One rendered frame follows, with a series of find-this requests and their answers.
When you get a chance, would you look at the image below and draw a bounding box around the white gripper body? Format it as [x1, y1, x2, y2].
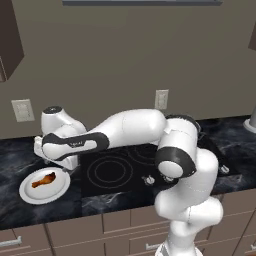
[33, 135, 81, 172]

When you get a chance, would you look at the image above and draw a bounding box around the brown chicken drumstick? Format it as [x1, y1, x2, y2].
[31, 171, 57, 190]

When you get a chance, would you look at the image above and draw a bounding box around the white round plate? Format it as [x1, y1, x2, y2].
[18, 167, 72, 205]

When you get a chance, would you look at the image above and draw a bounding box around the black glass hob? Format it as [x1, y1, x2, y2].
[79, 132, 242, 198]

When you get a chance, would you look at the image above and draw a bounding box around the brown drawer front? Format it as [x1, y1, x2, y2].
[128, 227, 211, 256]
[213, 190, 256, 216]
[208, 210, 256, 256]
[0, 223, 52, 256]
[44, 213, 105, 247]

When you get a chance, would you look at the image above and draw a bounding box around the grey extractor hood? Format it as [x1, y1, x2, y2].
[62, 0, 224, 7]

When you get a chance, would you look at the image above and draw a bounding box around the white wall socket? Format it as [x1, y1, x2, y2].
[154, 88, 170, 111]
[11, 98, 36, 123]

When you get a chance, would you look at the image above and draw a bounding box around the dark brown wall cupboard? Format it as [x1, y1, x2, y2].
[0, 0, 25, 83]
[247, 29, 256, 52]

